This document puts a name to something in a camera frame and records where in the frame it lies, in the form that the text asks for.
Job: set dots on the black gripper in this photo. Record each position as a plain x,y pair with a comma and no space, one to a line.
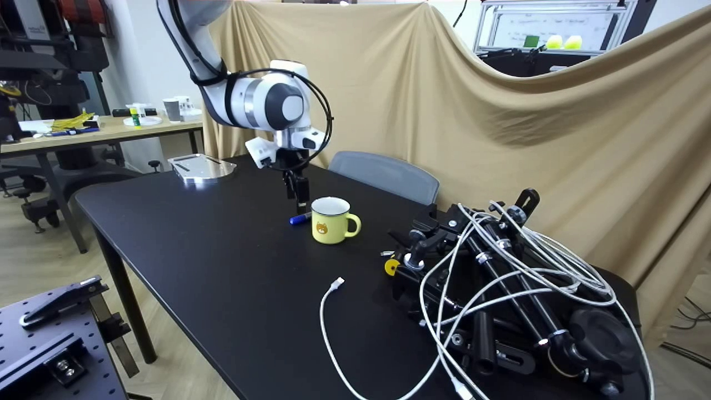
295,160

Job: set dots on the blue marker pen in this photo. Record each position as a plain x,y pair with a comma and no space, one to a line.
299,218

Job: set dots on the yellow enamel cup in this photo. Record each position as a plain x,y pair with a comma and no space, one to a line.
330,226

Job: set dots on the gray chair backrest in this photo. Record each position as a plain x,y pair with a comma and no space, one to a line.
386,175

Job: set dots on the wooden desk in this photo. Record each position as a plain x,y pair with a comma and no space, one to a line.
75,136

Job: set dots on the tan cloth backdrop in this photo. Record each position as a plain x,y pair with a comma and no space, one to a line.
519,135

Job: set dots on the black office chair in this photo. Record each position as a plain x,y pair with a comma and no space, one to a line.
68,185

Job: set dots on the black equipment shelf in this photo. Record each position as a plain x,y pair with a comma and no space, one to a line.
46,67

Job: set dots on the framed whiteboard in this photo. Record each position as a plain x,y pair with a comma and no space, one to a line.
548,23

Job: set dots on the black perforated breadboard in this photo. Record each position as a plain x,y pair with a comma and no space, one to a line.
29,362

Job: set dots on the black tripod stand pile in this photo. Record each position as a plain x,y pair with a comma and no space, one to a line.
597,336

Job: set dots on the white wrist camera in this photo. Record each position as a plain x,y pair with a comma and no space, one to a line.
260,152

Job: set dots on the black metal bracket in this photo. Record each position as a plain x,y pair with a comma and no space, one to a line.
63,301

